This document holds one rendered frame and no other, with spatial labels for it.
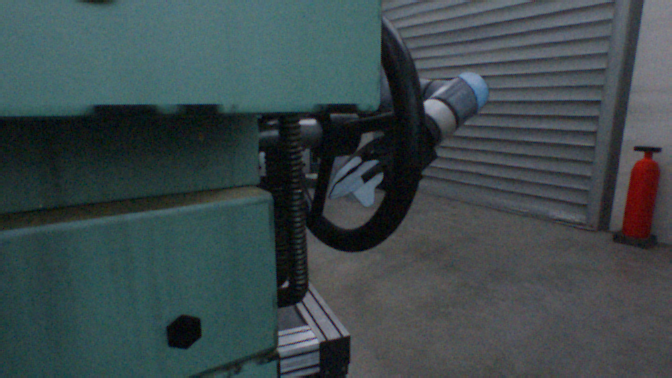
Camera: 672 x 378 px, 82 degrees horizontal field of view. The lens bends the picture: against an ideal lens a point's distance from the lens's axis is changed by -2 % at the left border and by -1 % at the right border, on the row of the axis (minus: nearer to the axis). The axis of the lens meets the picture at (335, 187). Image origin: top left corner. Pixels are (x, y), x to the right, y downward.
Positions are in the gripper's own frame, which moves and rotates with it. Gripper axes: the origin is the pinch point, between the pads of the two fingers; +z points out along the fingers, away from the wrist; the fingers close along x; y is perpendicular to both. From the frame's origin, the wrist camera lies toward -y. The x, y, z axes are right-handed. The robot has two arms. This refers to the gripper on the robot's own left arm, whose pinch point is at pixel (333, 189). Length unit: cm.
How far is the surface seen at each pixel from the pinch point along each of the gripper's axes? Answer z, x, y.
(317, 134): 3.3, -11.2, -12.8
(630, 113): -228, 57, 123
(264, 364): 21.8, -31.4, -11.5
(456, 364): -20, 24, 94
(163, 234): 21.5, -31.4, -20.7
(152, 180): 20.4, -29.4, -22.5
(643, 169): -199, 41, 143
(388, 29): -4.1, -19.6, -20.2
